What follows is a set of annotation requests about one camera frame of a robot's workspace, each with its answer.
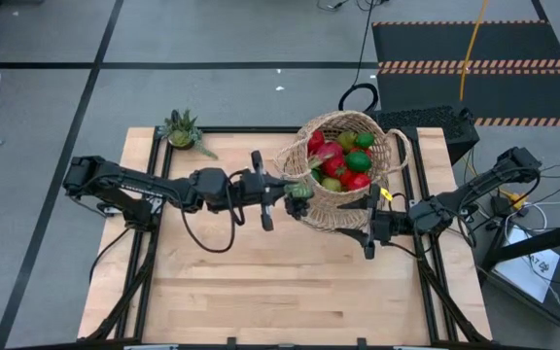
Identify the dark grape bunch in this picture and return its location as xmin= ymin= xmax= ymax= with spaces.
xmin=283 ymin=182 xmax=316 ymax=221

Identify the woven wicker basket with handles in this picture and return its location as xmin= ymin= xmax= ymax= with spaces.
xmin=272 ymin=109 xmax=413 ymax=232

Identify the pink dragon fruit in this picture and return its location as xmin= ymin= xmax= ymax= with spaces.
xmin=307 ymin=140 xmax=344 ymax=170

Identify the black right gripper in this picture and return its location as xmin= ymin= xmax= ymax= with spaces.
xmin=335 ymin=183 xmax=411 ymax=261

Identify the black stand bar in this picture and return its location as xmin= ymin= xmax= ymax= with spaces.
xmin=481 ymin=217 xmax=560 ymax=273

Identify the small green lime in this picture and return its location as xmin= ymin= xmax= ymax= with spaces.
xmin=355 ymin=131 xmax=376 ymax=150

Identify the yellow hanging cable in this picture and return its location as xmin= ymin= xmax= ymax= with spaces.
xmin=458 ymin=0 xmax=490 ymax=102

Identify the black aluminium table frame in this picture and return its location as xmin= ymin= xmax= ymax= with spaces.
xmin=80 ymin=124 xmax=493 ymax=350

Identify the white paper sheet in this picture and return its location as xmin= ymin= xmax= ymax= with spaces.
xmin=496 ymin=231 xmax=560 ymax=302

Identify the black hazard-striped floor mat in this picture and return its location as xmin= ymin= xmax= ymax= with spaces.
xmin=371 ymin=19 xmax=560 ymax=128

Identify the black coiled floor cable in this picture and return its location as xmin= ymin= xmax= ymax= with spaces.
xmin=336 ymin=0 xmax=381 ymax=114

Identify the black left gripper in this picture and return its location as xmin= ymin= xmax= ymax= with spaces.
xmin=230 ymin=149 xmax=305 ymax=232

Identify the potted succulent plant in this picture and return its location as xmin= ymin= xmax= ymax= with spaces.
xmin=157 ymin=108 xmax=219 ymax=160

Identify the black computer case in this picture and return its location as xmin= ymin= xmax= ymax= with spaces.
xmin=374 ymin=105 xmax=481 ymax=166

